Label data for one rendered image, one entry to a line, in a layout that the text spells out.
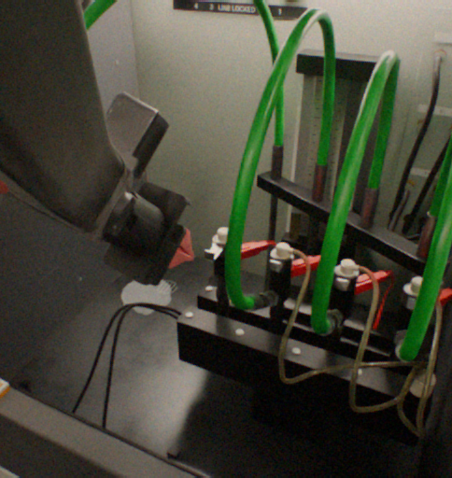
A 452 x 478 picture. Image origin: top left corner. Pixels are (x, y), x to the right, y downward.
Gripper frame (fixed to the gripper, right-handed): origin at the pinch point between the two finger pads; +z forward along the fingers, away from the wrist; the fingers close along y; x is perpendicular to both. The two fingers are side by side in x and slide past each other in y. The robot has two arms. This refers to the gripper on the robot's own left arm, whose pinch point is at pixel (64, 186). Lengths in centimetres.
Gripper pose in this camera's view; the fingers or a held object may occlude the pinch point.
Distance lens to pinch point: 52.8
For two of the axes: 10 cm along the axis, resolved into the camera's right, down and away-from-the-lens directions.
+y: -4.2, -3.0, 8.6
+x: -5.4, 8.4, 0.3
